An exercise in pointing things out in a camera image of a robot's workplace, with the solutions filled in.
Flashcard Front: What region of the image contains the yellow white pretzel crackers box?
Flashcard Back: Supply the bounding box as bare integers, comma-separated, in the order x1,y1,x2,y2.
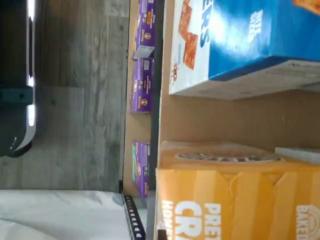
153,140,320,240

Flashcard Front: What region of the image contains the black metal shelf rack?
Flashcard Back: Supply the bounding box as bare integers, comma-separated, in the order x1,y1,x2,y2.
119,0,168,240

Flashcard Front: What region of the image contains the brown wooden shelf board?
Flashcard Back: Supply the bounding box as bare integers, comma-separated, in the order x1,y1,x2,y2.
159,0,320,156
121,0,157,198

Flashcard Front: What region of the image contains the purple Annie's box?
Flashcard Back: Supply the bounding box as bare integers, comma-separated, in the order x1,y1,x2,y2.
129,57,155,115
131,0,157,61

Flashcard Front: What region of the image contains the purple box with teal picture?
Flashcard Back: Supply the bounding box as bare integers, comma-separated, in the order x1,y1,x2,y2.
131,139,152,199

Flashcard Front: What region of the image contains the blue white pretzel crackers box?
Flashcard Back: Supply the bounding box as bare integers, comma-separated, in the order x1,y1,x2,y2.
168,0,320,101

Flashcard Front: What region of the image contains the plain white curtain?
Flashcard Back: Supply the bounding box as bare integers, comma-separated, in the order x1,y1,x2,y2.
0,188,148,240

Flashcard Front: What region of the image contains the black rounded machine base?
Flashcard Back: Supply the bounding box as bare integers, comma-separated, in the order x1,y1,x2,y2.
0,0,37,159

